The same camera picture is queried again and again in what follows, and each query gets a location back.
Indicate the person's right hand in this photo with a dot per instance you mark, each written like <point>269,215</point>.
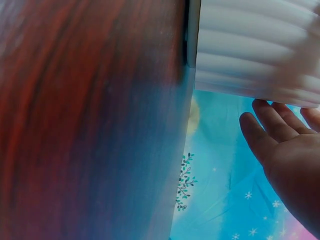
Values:
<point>295,165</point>

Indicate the white ribbed plastic pot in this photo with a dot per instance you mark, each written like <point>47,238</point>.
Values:
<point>250,50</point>

